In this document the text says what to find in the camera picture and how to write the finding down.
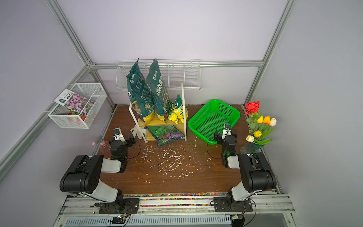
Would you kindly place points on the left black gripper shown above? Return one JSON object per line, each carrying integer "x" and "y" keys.
{"x": 129, "y": 142}

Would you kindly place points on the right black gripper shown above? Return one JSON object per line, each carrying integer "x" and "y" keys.
{"x": 220, "y": 136}

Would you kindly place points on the green plastic basket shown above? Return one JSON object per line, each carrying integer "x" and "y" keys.
{"x": 211, "y": 118}

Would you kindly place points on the green seed bag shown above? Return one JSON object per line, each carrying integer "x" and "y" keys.
{"x": 165, "y": 134}

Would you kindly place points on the dark green fertilizer bag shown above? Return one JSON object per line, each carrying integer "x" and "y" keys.
{"x": 157, "y": 87}
{"x": 139, "y": 94}

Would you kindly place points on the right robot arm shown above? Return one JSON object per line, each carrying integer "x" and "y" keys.
{"x": 255, "y": 171}

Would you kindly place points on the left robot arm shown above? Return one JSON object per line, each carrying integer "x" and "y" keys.
{"x": 84, "y": 177}

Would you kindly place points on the white wooden shelf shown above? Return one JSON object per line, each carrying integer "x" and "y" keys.
{"x": 155, "y": 122}

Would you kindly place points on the yellow fertilizer bag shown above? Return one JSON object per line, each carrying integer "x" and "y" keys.
{"x": 178, "y": 113}

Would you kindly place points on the white gloves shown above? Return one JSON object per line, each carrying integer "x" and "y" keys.
{"x": 136, "y": 132}

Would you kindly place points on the pink spray bottle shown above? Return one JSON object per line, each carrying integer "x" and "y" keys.
{"x": 104, "y": 146}

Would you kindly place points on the artificial flower bouquet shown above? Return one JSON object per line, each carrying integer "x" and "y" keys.
{"x": 260, "y": 127}

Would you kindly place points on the purple flower seed packet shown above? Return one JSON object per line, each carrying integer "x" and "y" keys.
{"x": 74, "y": 102}

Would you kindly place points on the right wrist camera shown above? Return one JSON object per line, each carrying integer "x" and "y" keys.
{"x": 226, "y": 129}

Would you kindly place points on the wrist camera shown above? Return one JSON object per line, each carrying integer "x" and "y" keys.
{"x": 117, "y": 135}
{"x": 226, "y": 129}

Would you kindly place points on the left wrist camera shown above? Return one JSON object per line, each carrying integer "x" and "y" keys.
{"x": 117, "y": 135}

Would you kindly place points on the white wire side basket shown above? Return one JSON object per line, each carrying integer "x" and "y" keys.
{"x": 66, "y": 120}

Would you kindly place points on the white wire wall rack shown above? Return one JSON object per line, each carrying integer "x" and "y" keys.
{"x": 175, "y": 72}

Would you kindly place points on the metal base rail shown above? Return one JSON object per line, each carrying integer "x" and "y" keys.
{"x": 181, "y": 210}

